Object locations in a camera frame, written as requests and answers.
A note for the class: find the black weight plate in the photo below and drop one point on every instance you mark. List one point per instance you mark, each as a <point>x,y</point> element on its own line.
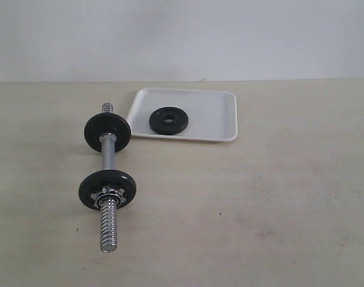
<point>91,187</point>
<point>104,123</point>
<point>168,120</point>

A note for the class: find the white plastic tray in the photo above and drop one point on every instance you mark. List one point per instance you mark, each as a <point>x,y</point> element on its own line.
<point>212,115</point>

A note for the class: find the chrome star collar nut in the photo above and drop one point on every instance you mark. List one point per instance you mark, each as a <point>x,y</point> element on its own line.
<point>116,194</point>

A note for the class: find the chrome threaded dumbbell bar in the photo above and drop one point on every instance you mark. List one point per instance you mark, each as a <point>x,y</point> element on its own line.
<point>108,235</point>

